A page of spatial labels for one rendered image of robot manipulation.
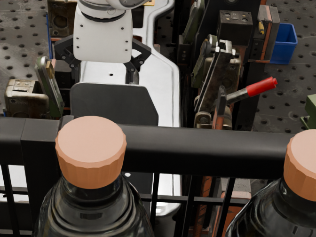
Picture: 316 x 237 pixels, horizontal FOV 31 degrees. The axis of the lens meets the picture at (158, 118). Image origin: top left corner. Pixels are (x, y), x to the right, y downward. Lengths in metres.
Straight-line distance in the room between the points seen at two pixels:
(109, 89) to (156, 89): 0.52
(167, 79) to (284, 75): 0.64
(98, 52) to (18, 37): 0.94
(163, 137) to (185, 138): 0.01
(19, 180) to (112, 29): 0.32
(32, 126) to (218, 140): 0.12
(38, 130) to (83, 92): 0.38
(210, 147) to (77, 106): 0.41
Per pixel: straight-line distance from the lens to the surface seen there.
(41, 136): 0.36
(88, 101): 0.75
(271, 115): 1.68
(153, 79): 1.26
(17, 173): 1.08
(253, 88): 1.08
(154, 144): 0.36
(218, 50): 1.02
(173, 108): 1.19
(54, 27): 1.48
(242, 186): 0.81
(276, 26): 1.37
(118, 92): 0.73
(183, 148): 0.36
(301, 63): 1.90
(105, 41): 0.98
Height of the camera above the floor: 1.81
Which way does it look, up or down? 43 degrees down
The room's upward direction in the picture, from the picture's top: 5 degrees clockwise
